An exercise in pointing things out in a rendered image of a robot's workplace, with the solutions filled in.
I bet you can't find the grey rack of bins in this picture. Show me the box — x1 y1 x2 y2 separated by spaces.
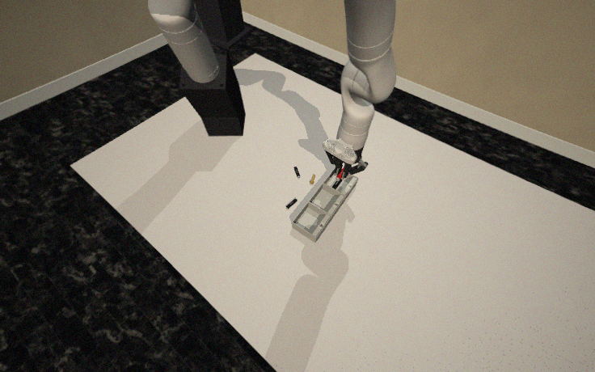
292 169 359 243

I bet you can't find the red battery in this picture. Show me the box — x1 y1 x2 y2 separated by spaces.
335 168 344 181

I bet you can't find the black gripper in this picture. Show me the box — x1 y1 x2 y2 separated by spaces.
326 146 368 179

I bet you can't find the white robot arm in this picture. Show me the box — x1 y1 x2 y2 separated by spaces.
148 0 396 164

